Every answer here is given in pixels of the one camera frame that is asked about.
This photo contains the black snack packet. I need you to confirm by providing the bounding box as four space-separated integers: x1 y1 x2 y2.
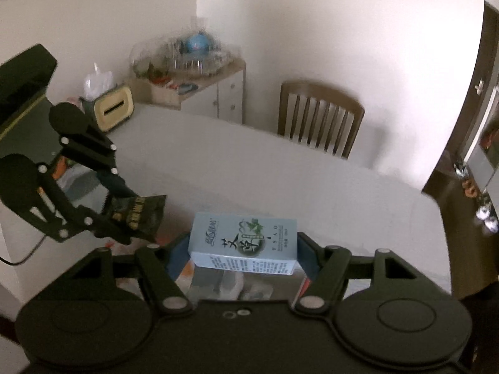
105 195 167 245

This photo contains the chicken breast snack bag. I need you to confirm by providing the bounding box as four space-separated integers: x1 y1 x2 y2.
176 262 307 303

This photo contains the white wooden sideboard cabinet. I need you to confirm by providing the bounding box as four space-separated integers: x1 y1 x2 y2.
126 58 246 124

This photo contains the light blue carton box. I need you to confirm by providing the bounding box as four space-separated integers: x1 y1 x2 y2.
189 213 298 275

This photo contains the wooden dining chair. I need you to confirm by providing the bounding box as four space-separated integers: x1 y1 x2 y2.
277 79 365 160

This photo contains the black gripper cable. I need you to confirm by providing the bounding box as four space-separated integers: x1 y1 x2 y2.
0 233 46 268

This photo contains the blue globe ornament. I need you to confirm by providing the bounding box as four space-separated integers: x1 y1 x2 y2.
185 33 211 52

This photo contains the beige tissue box holder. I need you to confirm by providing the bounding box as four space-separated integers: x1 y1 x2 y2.
80 84 134 132

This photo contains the glass terrarium bowl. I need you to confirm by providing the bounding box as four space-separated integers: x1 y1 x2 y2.
129 38 172 84

